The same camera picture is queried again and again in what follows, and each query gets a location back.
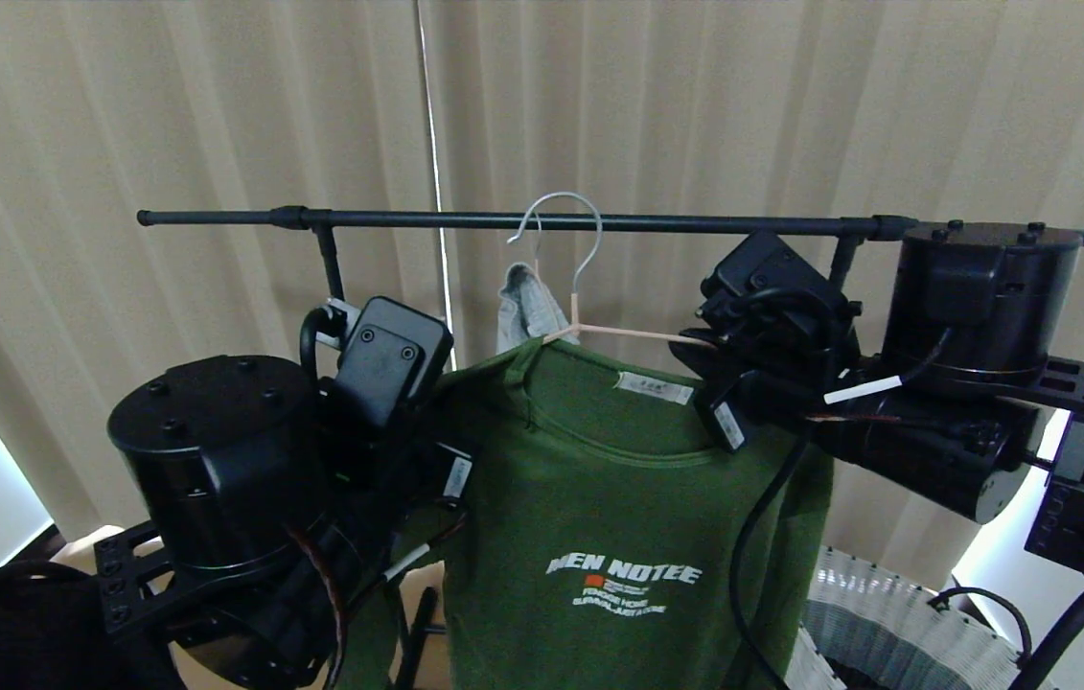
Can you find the beige curtain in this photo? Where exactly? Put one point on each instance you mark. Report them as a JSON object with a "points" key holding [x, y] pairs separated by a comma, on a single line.
{"points": [[168, 115]]}

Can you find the white laundry basket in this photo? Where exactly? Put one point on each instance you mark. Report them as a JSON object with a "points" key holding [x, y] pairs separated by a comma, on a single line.
{"points": [[887, 623]]}

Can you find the green garment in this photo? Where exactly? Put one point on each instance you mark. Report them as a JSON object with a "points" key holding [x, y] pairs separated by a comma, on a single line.
{"points": [[599, 498]]}

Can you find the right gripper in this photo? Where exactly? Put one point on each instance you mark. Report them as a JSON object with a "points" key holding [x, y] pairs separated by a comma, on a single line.
{"points": [[752, 402]]}

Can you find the black clothes rack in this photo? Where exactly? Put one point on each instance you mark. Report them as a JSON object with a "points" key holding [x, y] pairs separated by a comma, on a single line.
{"points": [[407, 219]]}

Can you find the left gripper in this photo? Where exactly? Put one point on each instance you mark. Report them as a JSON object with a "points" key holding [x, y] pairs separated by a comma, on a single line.
{"points": [[426, 470]]}

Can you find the pale grey shorts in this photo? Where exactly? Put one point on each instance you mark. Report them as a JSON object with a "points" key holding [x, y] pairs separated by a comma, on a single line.
{"points": [[527, 307]]}

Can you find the pink clothes hanger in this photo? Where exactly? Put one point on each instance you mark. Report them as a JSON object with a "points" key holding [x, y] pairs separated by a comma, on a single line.
{"points": [[637, 333], [536, 251]]}

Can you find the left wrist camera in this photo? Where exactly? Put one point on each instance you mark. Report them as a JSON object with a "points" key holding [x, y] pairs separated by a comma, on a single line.
{"points": [[388, 359]]}

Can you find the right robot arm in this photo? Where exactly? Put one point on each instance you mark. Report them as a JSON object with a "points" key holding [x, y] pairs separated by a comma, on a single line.
{"points": [[982, 316]]}

